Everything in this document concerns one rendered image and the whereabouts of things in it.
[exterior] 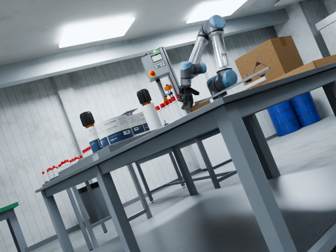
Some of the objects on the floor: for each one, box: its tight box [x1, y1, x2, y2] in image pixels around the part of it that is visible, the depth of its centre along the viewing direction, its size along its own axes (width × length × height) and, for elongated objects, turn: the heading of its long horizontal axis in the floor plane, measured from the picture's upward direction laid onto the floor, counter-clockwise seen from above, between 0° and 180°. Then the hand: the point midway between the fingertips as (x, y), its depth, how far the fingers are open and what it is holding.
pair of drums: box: [267, 92, 322, 137], centre depth 870 cm, size 73×123×87 cm, turn 36°
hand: (188, 111), depth 243 cm, fingers closed, pressing on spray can
